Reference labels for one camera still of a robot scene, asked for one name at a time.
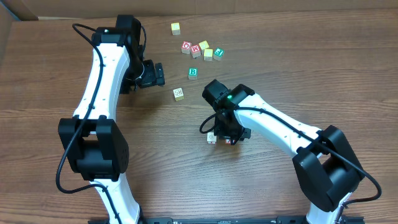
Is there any white number block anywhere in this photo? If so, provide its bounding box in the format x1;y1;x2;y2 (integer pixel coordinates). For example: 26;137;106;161
207;132;217;144

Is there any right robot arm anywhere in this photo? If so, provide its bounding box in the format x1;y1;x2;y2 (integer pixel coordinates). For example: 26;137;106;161
202;80;364;223

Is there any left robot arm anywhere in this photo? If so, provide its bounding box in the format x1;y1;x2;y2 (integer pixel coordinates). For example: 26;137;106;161
55;15;165;223

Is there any white block yellow side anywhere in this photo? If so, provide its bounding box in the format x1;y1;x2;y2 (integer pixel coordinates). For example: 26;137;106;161
173;88;184;101

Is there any green B block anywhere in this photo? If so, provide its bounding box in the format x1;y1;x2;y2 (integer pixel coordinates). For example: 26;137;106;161
188;68;198;80

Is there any red O block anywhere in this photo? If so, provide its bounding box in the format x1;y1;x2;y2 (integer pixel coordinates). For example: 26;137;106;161
181;41;192;54

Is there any red W block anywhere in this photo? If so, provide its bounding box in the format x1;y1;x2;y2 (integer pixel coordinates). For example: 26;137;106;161
190;44;201;58

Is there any far yellow block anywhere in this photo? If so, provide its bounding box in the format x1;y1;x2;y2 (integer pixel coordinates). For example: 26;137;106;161
170;22;181;35

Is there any yellow block upper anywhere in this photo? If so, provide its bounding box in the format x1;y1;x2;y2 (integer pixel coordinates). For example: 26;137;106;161
198;40;210;52

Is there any yellow block lower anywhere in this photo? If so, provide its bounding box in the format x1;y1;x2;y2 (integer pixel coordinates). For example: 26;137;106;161
203;49;213;61

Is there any green E block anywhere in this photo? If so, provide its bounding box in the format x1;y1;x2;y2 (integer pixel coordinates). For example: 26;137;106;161
213;47;224;61

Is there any cardboard box edge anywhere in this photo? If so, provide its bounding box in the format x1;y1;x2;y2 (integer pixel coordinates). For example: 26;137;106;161
2;0;397;20

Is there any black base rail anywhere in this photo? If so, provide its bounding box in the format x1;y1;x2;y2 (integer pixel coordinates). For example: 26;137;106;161
87;215;365;224

